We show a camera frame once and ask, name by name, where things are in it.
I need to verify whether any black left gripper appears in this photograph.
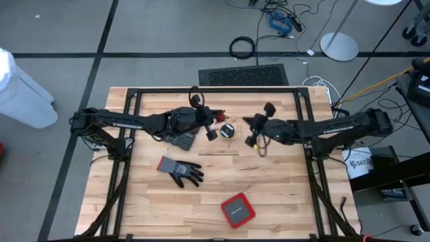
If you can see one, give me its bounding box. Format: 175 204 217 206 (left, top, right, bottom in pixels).
167 102 226 142

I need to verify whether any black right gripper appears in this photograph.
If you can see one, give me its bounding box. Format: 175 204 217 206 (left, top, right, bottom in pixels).
242 102 299 148

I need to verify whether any black spool with white labels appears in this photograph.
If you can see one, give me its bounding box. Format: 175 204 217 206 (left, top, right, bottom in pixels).
220 123 236 139

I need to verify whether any thin yellow wire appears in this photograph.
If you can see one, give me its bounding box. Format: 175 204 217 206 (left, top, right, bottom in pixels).
228 116 252 149

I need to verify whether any black floor mat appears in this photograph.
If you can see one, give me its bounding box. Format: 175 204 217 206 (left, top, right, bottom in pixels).
198 63 290 87

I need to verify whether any grey black work glove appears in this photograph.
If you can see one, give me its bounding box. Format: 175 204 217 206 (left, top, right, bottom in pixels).
156 155 205 189

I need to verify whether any red black collapsible box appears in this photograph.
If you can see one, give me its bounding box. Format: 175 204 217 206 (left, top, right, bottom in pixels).
220 192 257 230

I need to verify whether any black power strip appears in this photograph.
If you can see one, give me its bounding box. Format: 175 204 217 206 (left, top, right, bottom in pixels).
289 15 304 34

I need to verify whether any white printed paper bag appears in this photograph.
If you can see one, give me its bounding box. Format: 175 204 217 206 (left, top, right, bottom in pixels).
342 147 374 179

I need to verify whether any grey round-base floor stand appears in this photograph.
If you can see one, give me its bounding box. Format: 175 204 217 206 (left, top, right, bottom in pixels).
319 0 360 63

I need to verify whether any black metal stand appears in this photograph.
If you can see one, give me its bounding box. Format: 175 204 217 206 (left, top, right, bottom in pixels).
349 145 430 233

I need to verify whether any black electronic device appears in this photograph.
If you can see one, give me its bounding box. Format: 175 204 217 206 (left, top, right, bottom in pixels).
406 71 430 109

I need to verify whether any white round lamp head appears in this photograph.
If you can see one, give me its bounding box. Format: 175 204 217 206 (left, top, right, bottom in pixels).
364 0 404 7

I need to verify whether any wheeled metal cart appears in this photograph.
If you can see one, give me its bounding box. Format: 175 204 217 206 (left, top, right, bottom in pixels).
401 0 430 48

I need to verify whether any white plastic bin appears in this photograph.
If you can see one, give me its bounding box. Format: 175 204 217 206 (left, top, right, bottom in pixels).
0 47 58 130

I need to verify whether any black caster wheel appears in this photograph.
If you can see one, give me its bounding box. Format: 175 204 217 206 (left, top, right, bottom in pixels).
409 223 425 237

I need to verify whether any coiled black cable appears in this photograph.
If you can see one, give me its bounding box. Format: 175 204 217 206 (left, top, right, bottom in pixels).
228 36 257 61

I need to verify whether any white cable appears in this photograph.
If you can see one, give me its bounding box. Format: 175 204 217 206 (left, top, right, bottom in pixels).
301 75 342 106

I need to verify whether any coiled blue cable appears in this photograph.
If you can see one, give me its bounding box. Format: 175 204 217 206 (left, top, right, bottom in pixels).
267 11 294 36

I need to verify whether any brown strap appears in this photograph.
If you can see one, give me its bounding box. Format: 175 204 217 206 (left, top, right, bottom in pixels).
338 196 349 223

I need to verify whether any yellow floor cable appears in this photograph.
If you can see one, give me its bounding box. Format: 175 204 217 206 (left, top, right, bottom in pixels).
341 58 430 104

